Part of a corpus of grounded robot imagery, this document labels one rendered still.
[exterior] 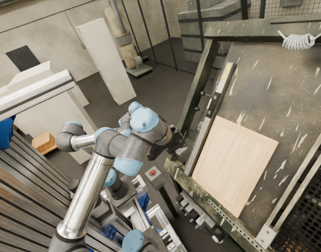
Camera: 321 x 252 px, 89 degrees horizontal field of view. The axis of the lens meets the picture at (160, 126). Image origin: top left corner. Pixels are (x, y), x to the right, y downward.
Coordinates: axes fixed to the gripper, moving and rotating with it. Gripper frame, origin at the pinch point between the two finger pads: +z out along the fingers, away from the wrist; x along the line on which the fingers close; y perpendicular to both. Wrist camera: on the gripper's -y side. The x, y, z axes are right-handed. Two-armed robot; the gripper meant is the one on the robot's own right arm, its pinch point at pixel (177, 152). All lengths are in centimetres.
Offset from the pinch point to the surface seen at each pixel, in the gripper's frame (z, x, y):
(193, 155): 65, 17, -1
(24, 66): 152, 726, -419
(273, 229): 50, -45, 17
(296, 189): 40, -34, 38
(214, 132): 53, 20, 23
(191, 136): 69, 35, 6
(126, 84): 224, 345, -80
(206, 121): 51, 30, 23
